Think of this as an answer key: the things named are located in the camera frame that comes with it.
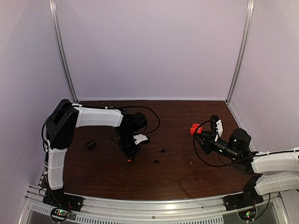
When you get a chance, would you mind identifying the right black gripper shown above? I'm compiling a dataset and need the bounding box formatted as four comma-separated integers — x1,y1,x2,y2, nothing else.
193,131,239,162

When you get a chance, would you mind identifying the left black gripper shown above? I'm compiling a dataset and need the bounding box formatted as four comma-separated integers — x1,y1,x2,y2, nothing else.
118,128,141,161

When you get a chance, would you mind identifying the red earbud charging case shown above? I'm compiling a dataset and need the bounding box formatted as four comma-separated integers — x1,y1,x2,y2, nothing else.
190,123,203,136

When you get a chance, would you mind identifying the black earbud charging case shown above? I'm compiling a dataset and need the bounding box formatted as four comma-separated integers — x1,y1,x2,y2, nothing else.
85,140,96,149

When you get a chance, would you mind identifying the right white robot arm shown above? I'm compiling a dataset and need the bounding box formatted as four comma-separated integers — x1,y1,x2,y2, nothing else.
190,127,299,206

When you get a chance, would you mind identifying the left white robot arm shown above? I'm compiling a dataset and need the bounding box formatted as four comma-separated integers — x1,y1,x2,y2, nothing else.
45,99,150,207

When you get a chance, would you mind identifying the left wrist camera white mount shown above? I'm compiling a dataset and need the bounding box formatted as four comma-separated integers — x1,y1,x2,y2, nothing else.
133,134,150,145

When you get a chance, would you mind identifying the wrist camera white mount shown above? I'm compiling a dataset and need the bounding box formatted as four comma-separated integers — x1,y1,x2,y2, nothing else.
133,134,150,145
210,114,223,142

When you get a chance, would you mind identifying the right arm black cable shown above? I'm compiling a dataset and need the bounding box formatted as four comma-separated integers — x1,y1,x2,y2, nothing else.
192,120,236,168

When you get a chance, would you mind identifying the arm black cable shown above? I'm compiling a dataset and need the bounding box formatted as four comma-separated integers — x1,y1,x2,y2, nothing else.
109,105,161,145
192,120,236,168

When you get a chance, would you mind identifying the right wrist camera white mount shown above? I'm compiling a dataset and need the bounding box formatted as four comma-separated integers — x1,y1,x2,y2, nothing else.
210,114,223,142

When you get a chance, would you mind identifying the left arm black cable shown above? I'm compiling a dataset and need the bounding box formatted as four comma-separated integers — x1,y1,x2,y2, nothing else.
109,105,161,145

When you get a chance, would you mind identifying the aluminium front rail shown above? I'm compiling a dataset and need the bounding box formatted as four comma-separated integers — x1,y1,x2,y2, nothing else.
23,184,288,224

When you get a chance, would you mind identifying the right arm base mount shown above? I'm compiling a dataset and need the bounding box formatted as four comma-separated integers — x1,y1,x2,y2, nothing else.
223,175,271,223

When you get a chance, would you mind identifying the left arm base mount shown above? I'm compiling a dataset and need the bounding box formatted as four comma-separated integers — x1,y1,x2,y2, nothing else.
42,183,83,224

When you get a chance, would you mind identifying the right aluminium frame post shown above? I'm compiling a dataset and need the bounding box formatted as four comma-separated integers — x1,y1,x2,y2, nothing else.
226,0,255,104

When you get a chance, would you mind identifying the aluminium frame post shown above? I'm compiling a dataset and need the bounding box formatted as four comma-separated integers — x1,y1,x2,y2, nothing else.
226,0,255,104
49,0,78,103

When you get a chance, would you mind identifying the left aluminium frame post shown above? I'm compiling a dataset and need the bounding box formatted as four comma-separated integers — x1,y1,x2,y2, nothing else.
49,0,78,103

